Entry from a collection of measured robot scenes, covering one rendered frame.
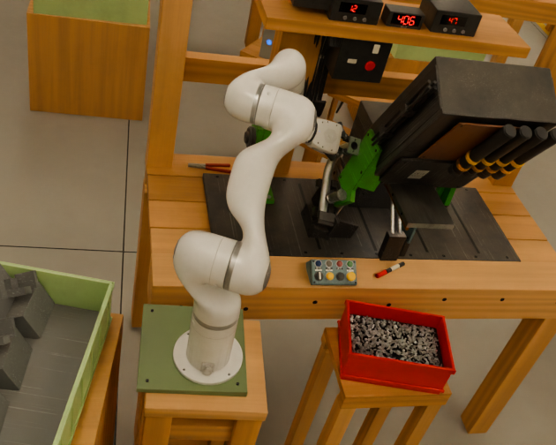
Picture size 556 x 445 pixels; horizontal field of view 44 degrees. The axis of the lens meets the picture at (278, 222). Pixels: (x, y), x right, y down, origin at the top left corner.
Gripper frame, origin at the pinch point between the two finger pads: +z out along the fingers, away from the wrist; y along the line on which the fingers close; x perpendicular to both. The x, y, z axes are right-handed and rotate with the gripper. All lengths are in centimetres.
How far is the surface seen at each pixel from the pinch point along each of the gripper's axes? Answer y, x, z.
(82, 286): -62, 11, -70
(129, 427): -111, 78, -22
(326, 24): 30.2, -9.8, -22.7
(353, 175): -9.2, -1.9, 2.8
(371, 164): -6.5, -10.6, 2.9
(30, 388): -89, 0, -79
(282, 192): -14.3, 31.6, -3.1
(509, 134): 0, -56, 12
